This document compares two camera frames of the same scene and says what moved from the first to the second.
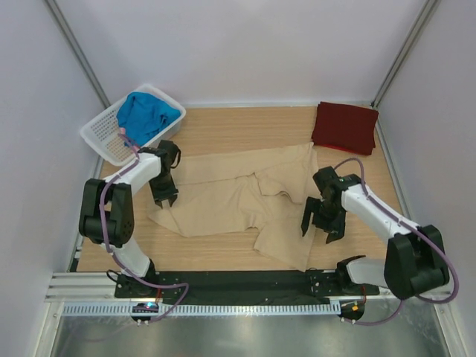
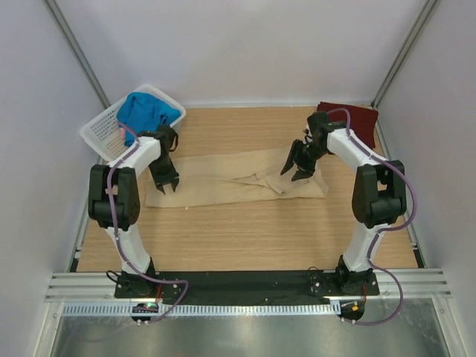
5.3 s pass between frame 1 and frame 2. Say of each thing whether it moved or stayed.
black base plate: stayed
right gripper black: moved
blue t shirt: stayed
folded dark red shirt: stayed
